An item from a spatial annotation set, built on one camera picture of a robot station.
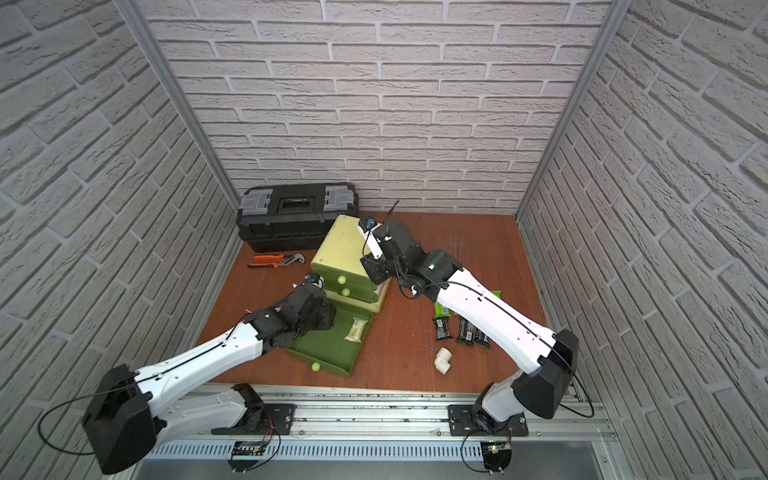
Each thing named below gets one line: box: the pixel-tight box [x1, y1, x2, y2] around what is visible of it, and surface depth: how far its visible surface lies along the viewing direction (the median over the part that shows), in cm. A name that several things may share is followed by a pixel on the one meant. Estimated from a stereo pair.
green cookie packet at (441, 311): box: [434, 302, 452, 318], surface depth 94 cm
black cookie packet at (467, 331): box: [457, 317, 476, 346], surface depth 89 cm
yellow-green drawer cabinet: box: [310, 214, 393, 313], surface depth 82 cm
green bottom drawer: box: [286, 306, 375, 378], surface depth 88 cm
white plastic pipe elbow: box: [434, 347, 453, 375], surface depth 83 cm
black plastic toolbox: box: [236, 182, 359, 253], surface depth 101 cm
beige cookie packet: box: [344, 317, 369, 343], surface depth 89 cm
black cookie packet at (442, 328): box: [432, 318, 453, 340], surface depth 89 cm
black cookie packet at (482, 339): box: [474, 328, 492, 349], surface depth 88 cm
